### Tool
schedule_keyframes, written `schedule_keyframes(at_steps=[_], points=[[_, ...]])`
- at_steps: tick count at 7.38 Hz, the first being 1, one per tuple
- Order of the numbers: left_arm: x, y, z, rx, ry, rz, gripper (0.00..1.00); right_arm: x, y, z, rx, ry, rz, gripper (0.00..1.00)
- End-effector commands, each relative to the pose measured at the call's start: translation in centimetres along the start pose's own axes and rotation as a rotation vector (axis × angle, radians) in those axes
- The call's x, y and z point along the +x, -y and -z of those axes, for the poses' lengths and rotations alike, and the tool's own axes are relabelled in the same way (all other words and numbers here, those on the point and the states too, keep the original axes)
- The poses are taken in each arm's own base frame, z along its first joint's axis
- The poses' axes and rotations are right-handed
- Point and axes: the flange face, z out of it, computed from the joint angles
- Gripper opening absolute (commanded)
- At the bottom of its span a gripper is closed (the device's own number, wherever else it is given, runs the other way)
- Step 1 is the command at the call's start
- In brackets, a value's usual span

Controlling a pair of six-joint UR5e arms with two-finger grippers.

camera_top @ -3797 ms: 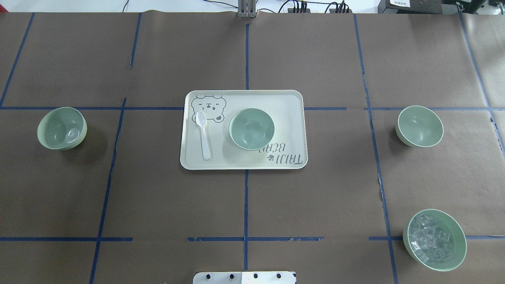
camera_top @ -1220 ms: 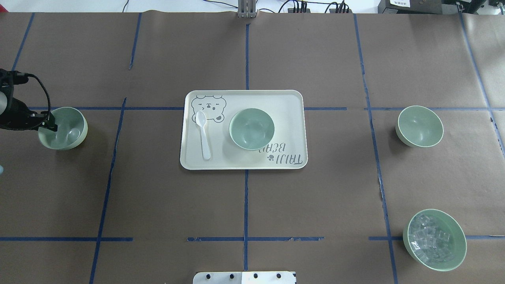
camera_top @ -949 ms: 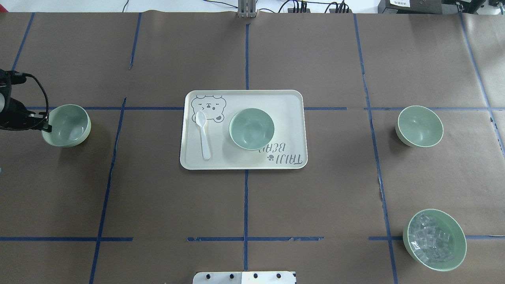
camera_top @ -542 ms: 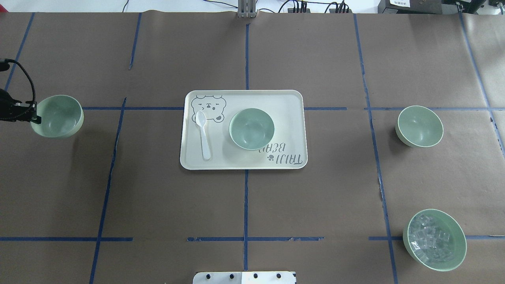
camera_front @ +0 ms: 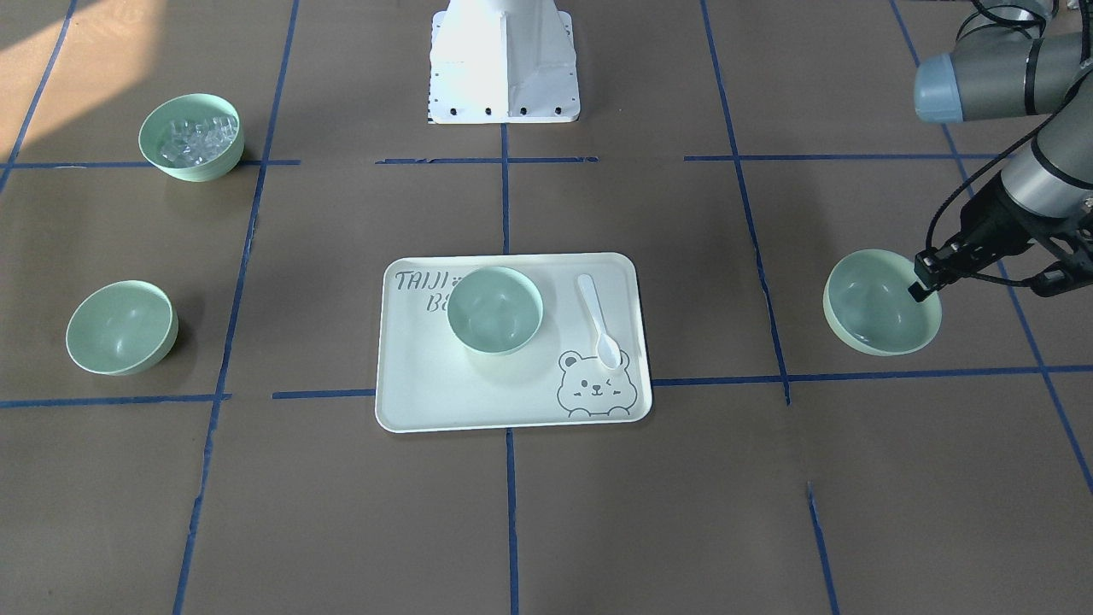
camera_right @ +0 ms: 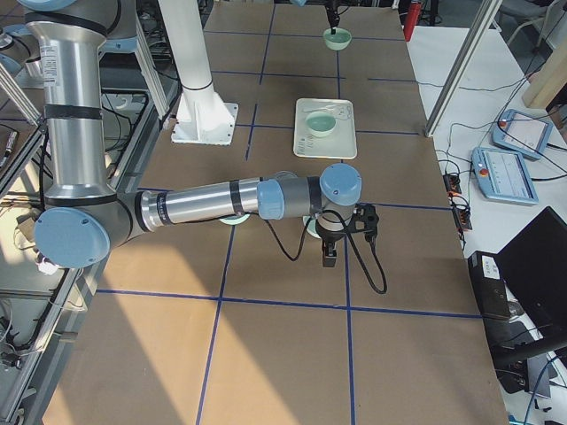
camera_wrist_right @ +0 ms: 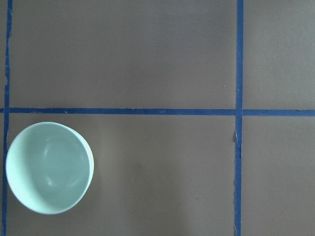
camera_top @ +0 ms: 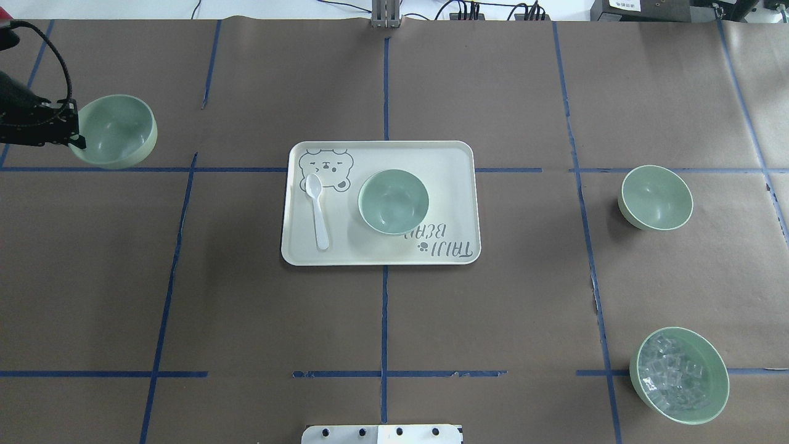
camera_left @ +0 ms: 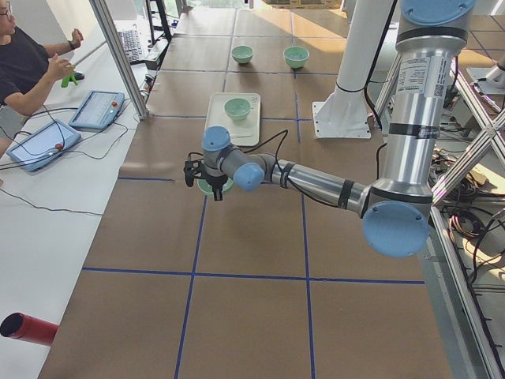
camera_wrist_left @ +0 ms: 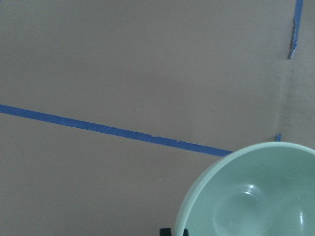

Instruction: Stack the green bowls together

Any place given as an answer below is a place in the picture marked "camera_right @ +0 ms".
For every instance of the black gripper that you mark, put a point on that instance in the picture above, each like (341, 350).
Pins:
(330, 243)
(333, 10)

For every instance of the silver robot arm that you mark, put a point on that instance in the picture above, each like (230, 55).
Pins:
(84, 216)
(302, 3)

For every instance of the red fire extinguisher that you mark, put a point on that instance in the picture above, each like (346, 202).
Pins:
(412, 18)

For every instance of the green bowl on tray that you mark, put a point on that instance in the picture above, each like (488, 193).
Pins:
(320, 123)

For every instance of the green bowl with ice cubes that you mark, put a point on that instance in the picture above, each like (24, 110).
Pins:
(234, 220)

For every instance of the cream bear serving tray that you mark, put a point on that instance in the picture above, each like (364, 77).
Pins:
(340, 144)

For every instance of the black power strip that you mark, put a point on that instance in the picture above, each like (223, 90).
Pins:
(459, 204)

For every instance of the black box with label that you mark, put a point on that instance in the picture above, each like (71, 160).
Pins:
(488, 286)

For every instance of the near blue teach pendant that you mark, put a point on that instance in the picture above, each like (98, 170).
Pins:
(502, 176)

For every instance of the blue teach pendant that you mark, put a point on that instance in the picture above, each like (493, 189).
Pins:
(502, 176)
(518, 131)

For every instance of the black laptop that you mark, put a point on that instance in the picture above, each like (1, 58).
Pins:
(533, 266)

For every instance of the far blue teach pendant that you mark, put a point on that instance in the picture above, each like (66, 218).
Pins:
(518, 131)

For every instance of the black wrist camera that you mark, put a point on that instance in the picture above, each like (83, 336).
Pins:
(365, 220)

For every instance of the white camera pole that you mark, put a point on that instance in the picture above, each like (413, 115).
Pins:
(185, 34)

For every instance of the aluminium frame post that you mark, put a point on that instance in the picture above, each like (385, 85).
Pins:
(480, 25)

